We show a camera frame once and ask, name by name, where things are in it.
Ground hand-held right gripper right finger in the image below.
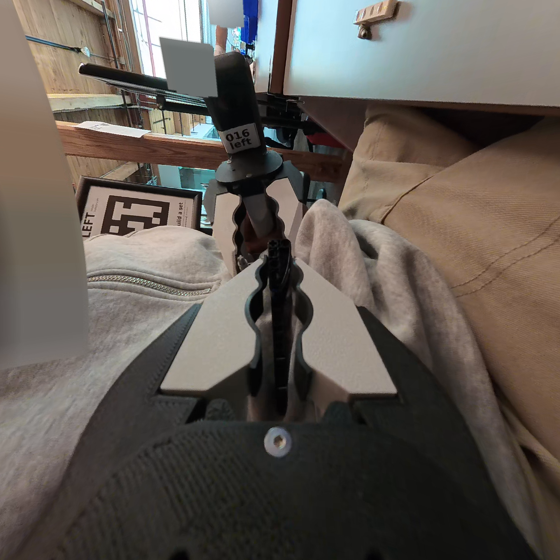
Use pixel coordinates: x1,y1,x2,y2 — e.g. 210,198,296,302
292,258,399,403

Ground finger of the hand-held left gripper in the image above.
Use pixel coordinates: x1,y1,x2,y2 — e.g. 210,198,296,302
266,174,308,248
214,194,251,278

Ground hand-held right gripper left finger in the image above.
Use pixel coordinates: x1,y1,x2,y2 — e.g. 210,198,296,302
160,256,268,401

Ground black lego beam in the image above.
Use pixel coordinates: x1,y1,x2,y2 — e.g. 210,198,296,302
266,238,293,416

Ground another person's forearm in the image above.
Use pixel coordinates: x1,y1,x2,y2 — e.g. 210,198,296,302
213,25,240,57

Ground person's left hand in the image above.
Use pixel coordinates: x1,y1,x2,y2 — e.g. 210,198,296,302
241,216,268,260

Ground framed marker sign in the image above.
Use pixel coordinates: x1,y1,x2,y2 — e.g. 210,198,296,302
76,175,204,241

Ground paper slip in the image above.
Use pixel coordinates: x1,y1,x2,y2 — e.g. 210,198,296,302
76,120,152,139

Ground tan technic beam with pin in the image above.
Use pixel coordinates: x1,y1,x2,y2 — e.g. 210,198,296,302
353,0,400,40

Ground tan pants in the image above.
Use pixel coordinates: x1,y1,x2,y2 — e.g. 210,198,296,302
339,105,560,560

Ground wooden rail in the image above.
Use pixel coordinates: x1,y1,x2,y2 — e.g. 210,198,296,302
55,120,351,184

